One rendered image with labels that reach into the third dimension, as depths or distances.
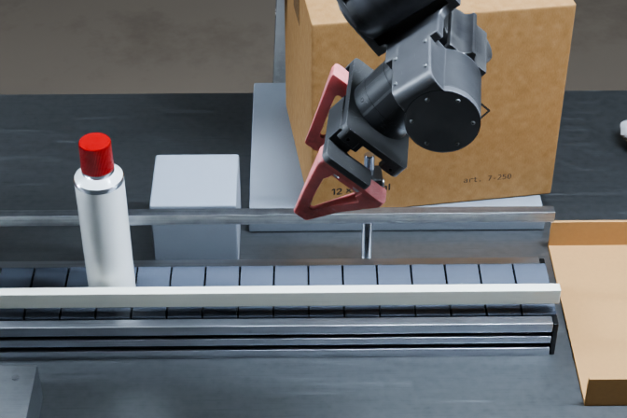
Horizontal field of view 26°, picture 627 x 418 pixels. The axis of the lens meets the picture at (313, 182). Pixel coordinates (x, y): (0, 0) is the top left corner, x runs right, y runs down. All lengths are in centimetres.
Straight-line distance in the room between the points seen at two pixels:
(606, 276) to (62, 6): 244
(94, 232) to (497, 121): 50
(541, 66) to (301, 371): 44
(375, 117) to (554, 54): 51
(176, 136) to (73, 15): 196
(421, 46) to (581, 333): 60
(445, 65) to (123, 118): 90
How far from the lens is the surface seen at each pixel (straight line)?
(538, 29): 156
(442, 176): 164
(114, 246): 144
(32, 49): 363
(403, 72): 102
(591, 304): 158
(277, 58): 222
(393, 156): 110
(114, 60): 355
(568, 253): 165
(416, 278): 152
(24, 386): 143
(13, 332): 150
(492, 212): 149
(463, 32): 108
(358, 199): 110
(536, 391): 148
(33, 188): 176
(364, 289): 145
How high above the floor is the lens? 189
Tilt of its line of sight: 38 degrees down
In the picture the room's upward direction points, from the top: straight up
